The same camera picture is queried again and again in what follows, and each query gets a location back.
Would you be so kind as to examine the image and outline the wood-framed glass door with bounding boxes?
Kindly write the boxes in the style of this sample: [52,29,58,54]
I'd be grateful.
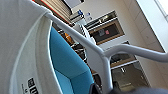
[109,40,152,92]
[83,9,127,46]

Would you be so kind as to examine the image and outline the large blue sofa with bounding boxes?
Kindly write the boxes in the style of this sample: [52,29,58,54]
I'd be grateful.
[49,25,97,94]

